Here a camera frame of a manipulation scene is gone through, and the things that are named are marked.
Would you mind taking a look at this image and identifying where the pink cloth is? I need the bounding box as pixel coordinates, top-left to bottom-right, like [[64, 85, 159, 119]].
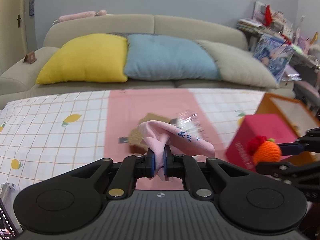
[[139, 121, 215, 181]]

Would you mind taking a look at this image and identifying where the pink plush on sofa back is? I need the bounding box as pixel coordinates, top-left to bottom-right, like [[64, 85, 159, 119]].
[[54, 10, 107, 23]]

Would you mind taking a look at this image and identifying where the blue pillow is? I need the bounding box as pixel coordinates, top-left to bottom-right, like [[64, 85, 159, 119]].
[[124, 34, 221, 81]]

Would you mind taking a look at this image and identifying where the beige sofa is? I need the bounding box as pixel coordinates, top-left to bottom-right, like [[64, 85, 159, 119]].
[[1, 14, 295, 108]]

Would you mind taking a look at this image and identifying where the beige pillow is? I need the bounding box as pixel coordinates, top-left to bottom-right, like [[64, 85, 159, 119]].
[[196, 40, 279, 89]]

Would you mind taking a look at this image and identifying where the yellow pillow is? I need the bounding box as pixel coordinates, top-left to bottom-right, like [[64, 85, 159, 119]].
[[36, 34, 127, 85]]

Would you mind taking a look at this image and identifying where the white plastic device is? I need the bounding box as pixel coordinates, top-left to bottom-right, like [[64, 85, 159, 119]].
[[1, 183, 21, 213]]

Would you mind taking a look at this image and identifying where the brown plush toy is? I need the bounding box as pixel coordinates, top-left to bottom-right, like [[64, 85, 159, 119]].
[[127, 113, 170, 154]]

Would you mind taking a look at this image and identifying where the clear plastic wrapper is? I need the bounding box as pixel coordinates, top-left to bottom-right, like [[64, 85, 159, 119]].
[[169, 110, 206, 139]]

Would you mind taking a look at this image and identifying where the blue anime picture board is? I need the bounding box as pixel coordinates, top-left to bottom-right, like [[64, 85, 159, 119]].
[[253, 34, 295, 83]]

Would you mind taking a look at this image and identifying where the lemon pattern pink tablecloth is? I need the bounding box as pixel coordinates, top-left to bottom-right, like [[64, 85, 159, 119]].
[[1, 88, 264, 188]]

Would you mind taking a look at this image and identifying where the red box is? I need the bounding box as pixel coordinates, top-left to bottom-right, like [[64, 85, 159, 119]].
[[225, 114, 289, 171]]

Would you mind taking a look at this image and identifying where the stack of books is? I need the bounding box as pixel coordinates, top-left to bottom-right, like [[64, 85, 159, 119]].
[[236, 18, 264, 33]]

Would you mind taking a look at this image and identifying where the orange cardboard box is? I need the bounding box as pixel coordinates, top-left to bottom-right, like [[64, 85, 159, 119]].
[[256, 93, 320, 165]]

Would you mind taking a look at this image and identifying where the brown phone stand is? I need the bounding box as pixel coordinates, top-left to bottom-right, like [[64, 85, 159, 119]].
[[23, 51, 37, 64]]

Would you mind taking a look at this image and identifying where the orange crochet fruit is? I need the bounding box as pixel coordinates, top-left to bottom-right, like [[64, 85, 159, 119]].
[[246, 135, 282, 165]]

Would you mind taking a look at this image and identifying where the cluttered desk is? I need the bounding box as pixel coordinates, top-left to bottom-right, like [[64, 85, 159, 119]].
[[241, 1, 319, 89]]

